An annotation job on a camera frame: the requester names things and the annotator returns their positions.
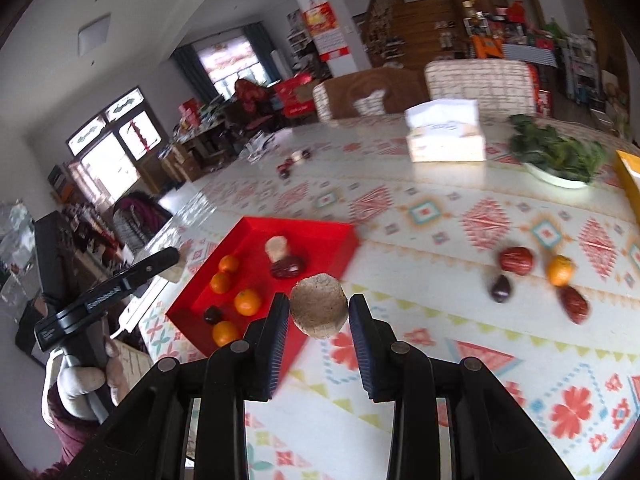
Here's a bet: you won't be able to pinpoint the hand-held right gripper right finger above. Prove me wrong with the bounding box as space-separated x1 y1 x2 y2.
348 294 576 480

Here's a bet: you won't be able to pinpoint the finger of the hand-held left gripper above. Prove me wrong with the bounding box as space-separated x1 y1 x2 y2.
117 247 181 288

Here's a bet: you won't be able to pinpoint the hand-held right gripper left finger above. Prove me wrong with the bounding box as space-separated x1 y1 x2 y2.
57 294 292 480

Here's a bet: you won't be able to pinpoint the beige round cake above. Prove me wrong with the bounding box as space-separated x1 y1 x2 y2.
290 273 348 339

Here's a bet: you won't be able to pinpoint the long speckled red jujube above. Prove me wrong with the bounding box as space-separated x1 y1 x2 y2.
270 255 307 281

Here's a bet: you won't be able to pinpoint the red tray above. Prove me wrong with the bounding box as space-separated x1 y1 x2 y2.
166 216 361 390

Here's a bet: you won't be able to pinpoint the person's left forearm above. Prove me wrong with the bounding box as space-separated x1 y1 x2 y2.
42 385 107 467

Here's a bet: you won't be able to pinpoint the person's left hand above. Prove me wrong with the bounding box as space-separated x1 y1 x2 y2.
56 340 131 420

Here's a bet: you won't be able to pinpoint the white plastic object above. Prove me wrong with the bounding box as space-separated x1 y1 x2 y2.
116 280 169 334

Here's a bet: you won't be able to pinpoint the window with red decorations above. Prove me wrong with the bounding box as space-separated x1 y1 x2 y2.
66 87 172 207

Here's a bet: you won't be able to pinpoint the round red jujube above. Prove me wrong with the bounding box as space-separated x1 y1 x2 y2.
499 246 536 276

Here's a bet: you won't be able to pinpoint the large brown-red jujube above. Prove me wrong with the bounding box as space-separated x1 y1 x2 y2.
559 286 591 325

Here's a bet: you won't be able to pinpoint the window with blue curtains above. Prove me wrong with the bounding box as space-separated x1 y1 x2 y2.
172 22 273 106

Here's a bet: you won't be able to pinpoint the tissue box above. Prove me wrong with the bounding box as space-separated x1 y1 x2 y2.
404 99 487 163

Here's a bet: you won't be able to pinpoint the square ceiling light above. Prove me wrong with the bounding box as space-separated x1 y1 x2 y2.
78 13 112 56

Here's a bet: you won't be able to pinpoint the white oval plate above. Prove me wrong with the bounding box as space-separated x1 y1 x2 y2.
522 160 594 190

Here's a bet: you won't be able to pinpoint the brown chair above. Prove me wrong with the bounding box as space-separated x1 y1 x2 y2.
312 69 432 122

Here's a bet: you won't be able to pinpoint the spinach leaves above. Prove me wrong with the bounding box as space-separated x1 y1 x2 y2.
507 114 609 182

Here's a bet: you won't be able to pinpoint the chair with patterned cover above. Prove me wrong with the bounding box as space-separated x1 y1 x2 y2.
424 59 537 117

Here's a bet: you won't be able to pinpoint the yellow cardboard box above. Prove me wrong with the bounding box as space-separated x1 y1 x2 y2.
614 149 640 211

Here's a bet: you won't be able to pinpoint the table with checkered cloth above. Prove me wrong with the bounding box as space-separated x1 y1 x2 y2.
500 42 560 68

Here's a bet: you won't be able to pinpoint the wooden staircase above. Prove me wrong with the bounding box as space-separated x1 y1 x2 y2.
362 0 496 68

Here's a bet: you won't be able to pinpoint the red wall calendar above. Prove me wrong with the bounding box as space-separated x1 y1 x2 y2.
302 0 354 62

